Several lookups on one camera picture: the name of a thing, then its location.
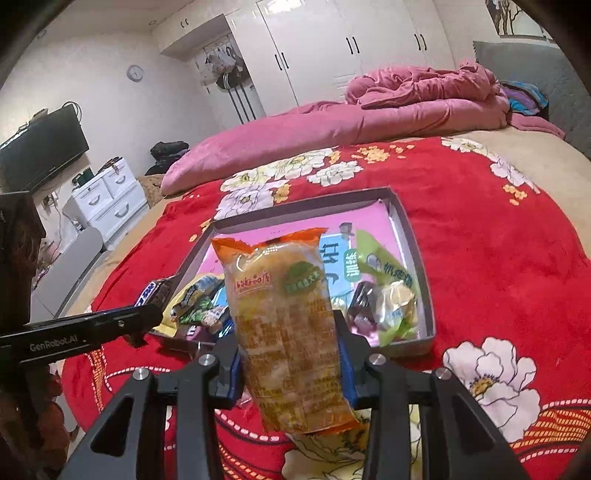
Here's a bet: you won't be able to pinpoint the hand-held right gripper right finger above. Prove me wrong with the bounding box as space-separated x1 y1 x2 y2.
333 310 531 480

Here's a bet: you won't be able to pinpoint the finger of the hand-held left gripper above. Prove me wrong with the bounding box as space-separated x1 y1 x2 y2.
90 304 164 349

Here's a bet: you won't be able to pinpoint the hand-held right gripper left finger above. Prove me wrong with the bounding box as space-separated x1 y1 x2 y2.
58 337 245 480

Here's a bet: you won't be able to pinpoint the dark brown chocolate bar packet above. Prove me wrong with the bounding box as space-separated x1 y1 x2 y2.
133 276 178 309

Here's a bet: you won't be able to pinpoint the green pea snack packet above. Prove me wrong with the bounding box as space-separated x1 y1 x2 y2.
177 295 232 328

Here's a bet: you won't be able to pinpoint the grey cardboard box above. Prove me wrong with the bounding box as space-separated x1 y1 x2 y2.
150 186 437 358

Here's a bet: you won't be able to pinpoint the orange bread packet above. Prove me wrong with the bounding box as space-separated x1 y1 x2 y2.
211 228 363 435

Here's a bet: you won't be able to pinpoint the clear packet of beige pastry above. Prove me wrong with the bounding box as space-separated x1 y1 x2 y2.
373 281 419 335

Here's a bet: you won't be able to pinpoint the light green snack packet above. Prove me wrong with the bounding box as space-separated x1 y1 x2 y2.
355 230 420 347

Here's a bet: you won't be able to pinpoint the black glossy snack packet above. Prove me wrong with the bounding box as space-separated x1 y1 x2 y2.
174 322 220 346

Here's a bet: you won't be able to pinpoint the gold wafer packet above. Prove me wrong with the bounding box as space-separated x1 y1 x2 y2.
154 274 226 339

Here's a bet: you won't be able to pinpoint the beige bed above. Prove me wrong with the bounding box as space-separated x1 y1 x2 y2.
30 124 591 324

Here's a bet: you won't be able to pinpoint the small brown wrapped candy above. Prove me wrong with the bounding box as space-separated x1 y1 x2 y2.
346 281 377 324

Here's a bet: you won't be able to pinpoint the white drawer cabinet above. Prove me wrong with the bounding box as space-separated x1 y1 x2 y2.
62 157 148 245

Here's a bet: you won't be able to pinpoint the brown fluffy blanket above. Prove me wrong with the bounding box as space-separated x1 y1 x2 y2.
139 174 167 204

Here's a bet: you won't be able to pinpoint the pile of black clothes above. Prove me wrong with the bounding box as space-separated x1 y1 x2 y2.
150 141 190 174

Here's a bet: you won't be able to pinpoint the black television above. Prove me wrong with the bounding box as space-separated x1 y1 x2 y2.
0 107 90 192

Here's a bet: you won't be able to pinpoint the red floral blanket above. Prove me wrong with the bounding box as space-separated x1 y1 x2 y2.
62 138 591 480

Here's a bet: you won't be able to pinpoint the long pink pillow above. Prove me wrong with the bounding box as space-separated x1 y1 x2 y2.
161 99 370 197

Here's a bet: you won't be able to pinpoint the hanging dark belts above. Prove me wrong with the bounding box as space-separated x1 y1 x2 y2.
224 78 257 124

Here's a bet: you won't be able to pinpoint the hanging bags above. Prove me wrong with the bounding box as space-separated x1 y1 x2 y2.
203 44 245 88

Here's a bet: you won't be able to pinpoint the crumpled pink quilt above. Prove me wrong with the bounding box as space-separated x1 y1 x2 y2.
346 62 566 139

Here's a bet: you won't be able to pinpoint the white wardrobe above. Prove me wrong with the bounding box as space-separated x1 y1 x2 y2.
152 0 455 116

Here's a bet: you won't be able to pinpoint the blue and purple striped cloth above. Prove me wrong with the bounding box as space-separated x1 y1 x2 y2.
501 80 550 121

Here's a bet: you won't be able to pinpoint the grey quilted headboard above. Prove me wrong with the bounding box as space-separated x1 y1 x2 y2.
473 41 591 158

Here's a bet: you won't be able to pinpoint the tree wall picture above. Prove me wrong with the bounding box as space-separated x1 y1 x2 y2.
485 0 548 37

